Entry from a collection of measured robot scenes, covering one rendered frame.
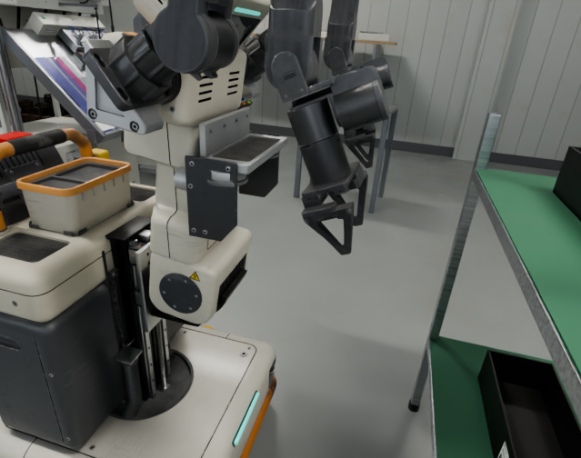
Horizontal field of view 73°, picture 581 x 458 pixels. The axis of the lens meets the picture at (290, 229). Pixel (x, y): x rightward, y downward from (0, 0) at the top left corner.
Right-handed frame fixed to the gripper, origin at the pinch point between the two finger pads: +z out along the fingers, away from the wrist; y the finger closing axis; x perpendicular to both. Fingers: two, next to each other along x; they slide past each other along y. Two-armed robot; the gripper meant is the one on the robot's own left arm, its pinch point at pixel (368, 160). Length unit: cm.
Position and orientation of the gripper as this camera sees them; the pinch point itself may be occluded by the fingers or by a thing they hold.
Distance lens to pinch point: 98.9
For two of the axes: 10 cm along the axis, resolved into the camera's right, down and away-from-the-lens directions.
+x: -9.2, 2.5, 2.9
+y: 2.0, -3.5, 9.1
